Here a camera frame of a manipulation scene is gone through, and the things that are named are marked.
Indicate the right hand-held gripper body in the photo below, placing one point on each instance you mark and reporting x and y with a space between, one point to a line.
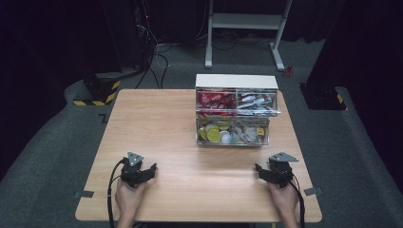
282 172

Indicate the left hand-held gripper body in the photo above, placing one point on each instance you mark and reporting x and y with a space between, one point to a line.
130 172

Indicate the clear drawer with red packets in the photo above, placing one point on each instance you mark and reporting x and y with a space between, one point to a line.
216 103

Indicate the person's left hand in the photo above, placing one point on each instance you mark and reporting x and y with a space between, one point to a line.
128 199

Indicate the person's right hand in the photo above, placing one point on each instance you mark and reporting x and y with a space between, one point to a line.
285 199

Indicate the grey tape piece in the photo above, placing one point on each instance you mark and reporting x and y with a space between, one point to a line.
313 191
84 193

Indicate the clear drawer with grey packets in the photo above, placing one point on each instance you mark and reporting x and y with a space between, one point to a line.
250 134

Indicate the heap of grey packets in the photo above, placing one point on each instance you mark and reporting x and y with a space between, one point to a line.
248 134

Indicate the small yellow packet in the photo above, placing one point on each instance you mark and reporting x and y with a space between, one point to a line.
260 131

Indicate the white capsule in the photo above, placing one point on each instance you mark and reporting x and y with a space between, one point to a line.
225 137

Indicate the heap of yellow capsules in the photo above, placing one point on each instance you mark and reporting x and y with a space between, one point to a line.
213 135

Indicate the clear drawer with yellow capsules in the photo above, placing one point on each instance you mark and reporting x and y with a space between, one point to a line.
214 133

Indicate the clear drawer with silver packets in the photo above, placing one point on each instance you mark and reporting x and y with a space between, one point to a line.
257 103

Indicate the pile of silver packets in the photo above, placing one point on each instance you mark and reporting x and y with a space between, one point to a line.
255 102

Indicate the pile of red packets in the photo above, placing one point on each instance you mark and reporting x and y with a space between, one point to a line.
215 100

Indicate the dark base with yellow strip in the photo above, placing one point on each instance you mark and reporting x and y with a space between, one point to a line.
321 96

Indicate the black yellow striped base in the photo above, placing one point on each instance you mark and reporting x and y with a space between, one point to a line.
101 90

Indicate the white drawer organizer cabinet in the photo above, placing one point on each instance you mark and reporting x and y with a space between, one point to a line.
236 81

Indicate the small red floor object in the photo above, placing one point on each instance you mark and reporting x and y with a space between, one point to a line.
287 71

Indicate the black equipment rack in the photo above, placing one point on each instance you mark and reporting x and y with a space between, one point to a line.
126 34

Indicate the white metal stand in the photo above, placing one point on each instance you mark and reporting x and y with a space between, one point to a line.
245 21

